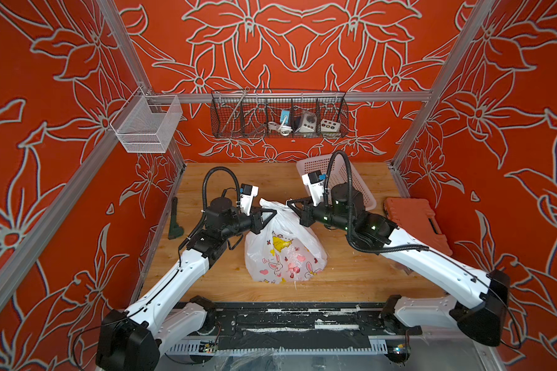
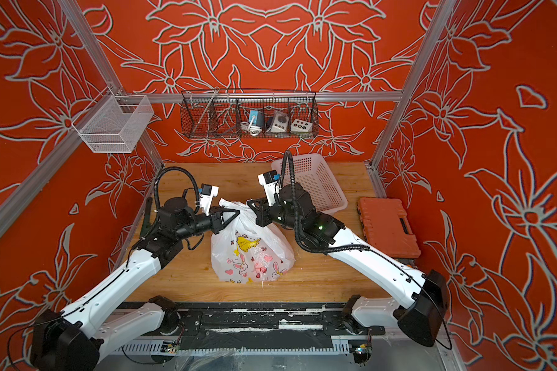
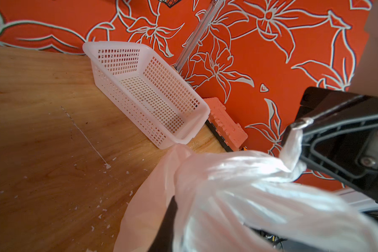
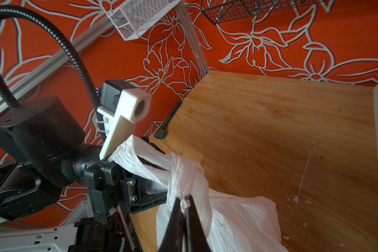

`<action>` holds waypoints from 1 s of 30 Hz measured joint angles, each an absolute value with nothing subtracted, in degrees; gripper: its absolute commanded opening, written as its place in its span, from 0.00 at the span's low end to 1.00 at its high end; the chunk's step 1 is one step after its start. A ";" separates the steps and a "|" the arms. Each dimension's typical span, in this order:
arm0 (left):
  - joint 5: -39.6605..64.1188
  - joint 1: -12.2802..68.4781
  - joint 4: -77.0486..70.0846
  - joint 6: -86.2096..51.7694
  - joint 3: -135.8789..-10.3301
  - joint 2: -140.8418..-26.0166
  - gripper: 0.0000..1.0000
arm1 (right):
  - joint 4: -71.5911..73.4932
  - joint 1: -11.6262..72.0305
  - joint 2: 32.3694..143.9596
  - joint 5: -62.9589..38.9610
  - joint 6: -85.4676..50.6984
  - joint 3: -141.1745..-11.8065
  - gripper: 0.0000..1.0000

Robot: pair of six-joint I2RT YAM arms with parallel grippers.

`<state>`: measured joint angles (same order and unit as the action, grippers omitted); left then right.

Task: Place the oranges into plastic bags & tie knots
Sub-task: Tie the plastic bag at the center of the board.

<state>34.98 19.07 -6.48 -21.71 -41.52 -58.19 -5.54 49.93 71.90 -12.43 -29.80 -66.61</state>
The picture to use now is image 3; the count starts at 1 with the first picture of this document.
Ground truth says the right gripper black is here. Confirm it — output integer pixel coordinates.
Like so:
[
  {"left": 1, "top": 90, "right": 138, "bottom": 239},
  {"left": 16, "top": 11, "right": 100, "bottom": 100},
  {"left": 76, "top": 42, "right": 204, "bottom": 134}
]
[{"left": 293, "top": 87, "right": 378, "bottom": 203}]

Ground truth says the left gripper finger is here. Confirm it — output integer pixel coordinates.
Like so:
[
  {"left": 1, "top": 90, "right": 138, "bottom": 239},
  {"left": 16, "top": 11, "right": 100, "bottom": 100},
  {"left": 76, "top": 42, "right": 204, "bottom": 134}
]
[{"left": 148, "top": 196, "right": 177, "bottom": 252}]

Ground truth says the white printed plastic bag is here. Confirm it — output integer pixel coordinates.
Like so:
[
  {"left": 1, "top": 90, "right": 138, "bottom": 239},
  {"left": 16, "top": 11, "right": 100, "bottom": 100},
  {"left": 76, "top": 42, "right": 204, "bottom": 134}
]
[{"left": 114, "top": 128, "right": 378, "bottom": 252}]

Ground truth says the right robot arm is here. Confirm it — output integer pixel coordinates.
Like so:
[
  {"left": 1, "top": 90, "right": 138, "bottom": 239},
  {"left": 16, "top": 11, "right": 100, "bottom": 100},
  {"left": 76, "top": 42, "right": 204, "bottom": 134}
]
[{"left": 283, "top": 2, "right": 378, "bottom": 212}]

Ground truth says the red plastic tool case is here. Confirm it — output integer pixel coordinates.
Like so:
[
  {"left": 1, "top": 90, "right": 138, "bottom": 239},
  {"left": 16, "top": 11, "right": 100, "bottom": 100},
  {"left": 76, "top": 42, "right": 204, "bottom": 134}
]
[{"left": 204, "top": 97, "right": 248, "bottom": 152}]

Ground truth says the white perforated plastic basket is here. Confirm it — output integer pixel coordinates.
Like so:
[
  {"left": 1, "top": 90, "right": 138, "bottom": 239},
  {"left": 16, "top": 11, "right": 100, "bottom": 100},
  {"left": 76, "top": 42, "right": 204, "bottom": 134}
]
[{"left": 83, "top": 42, "right": 210, "bottom": 150}]

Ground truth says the black wire wall basket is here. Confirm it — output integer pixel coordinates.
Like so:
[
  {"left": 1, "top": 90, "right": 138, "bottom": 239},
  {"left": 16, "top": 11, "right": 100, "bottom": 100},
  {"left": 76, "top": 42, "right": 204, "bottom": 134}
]
[{"left": 159, "top": 0, "right": 182, "bottom": 8}]

